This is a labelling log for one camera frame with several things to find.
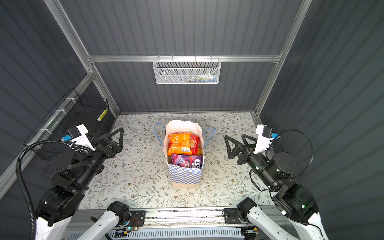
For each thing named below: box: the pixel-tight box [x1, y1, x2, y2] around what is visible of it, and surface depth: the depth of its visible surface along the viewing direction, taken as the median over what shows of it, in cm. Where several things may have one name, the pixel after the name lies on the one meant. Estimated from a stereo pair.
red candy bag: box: [186, 134, 200, 156], surface depth 82 cm
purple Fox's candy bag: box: [171, 153, 203, 169], surface depth 75 cm
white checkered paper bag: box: [163, 120, 205, 189], surface depth 75 cm
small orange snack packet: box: [167, 132, 193, 156], surface depth 79 cm
